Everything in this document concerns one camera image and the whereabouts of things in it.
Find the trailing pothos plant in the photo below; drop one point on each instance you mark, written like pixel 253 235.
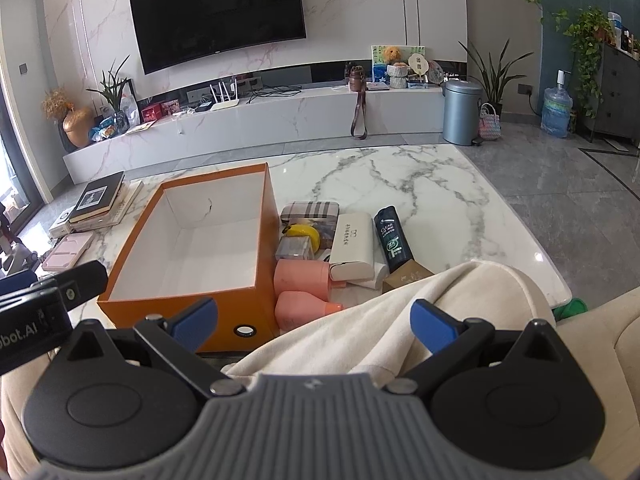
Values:
pixel 590 45

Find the blue water jug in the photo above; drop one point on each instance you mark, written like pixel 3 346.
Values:
pixel 556 110

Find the dark drawer cabinet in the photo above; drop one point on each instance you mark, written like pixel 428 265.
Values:
pixel 617 95

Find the white router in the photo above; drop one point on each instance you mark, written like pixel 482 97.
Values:
pixel 225 105

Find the woven pastel basket bag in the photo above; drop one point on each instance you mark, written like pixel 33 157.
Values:
pixel 490 124

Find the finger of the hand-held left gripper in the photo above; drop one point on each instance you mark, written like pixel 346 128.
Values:
pixel 85 280

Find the brown cardboard box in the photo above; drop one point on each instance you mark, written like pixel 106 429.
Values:
pixel 407 276

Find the orange cardboard box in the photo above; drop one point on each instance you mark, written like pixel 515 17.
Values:
pixel 200 245

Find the golden vase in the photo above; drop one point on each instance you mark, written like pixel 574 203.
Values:
pixel 77 127

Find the small white flat box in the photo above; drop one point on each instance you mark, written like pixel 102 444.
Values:
pixel 377 277

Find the painted picture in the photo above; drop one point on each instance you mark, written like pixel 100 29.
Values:
pixel 415 51

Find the beige sofa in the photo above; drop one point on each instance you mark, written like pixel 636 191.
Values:
pixel 607 350

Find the white marble media cabinet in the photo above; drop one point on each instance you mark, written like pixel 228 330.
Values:
pixel 280 117

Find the blue snack bag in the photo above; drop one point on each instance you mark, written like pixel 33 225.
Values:
pixel 104 130

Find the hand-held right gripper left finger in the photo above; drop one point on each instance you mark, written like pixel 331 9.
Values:
pixel 192 317

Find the grey-blue trash can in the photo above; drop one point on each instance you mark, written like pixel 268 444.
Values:
pixel 461 112

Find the yellow round tape measure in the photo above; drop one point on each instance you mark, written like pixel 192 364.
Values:
pixel 304 237

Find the plaid glasses case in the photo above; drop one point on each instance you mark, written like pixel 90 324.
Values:
pixel 310 211

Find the cream cloth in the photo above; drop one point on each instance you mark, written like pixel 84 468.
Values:
pixel 380 310

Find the white round hand fan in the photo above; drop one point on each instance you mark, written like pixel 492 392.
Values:
pixel 417 66

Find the dark shampoo bottle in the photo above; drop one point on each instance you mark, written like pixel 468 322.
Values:
pixel 394 240

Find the red gift box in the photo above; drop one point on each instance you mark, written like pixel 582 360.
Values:
pixel 151 112

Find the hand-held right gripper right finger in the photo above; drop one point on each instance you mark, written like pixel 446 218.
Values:
pixel 435 327

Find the black cover book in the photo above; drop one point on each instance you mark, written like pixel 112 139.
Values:
pixel 97 195

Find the black wall television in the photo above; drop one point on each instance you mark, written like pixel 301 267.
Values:
pixel 215 10

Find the green potted plant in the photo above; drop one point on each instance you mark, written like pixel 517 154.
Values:
pixel 112 85

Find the stack of books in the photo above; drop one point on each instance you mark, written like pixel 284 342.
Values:
pixel 127 200

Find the pink flat case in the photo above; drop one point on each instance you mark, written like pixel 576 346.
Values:
pixel 67 251

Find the tall leafy floor plant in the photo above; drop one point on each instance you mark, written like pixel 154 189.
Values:
pixel 492 80

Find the plush toy in knitted pot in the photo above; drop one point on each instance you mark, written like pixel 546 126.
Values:
pixel 397 72

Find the clear plastic bottle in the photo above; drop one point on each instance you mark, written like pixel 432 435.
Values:
pixel 131 110

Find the white glasses case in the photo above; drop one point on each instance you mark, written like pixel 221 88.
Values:
pixel 352 245

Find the dried flower bunch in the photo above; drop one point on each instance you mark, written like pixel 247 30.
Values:
pixel 56 102

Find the shiny clear card box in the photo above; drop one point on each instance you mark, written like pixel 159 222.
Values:
pixel 292 249

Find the green object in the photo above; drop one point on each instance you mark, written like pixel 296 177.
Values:
pixel 572 308

